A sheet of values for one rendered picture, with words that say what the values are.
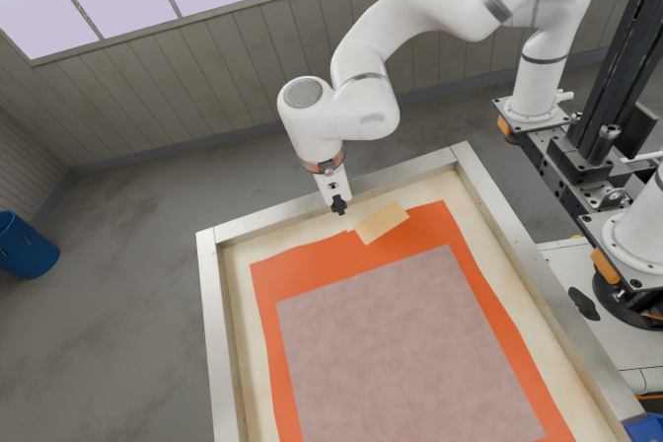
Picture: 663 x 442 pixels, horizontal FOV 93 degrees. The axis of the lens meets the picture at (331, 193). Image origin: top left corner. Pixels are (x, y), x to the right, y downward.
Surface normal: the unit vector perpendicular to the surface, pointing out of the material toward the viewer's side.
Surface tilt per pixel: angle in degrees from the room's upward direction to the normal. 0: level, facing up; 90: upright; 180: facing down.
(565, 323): 15
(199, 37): 90
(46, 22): 90
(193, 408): 0
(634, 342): 0
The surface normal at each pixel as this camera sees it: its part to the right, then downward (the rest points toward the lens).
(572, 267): -0.22, -0.66
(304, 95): -0.15, -0.45
